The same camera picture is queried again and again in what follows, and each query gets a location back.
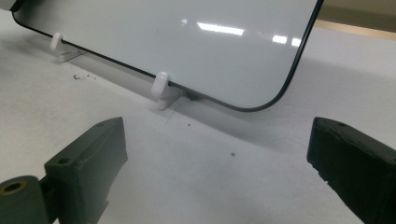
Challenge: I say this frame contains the white whiteboard with black frame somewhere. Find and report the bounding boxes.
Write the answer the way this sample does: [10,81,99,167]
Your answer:
[12,0,325,113]

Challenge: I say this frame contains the white whiteboard stand foot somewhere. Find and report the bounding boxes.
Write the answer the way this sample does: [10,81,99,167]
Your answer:
[49,32,87,63]
[150,71,188,111]

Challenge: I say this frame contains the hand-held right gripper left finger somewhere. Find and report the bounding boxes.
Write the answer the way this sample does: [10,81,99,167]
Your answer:
[44,117,129,224]

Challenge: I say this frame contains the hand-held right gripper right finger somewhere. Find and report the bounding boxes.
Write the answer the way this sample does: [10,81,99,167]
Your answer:
[306,117,396,224]

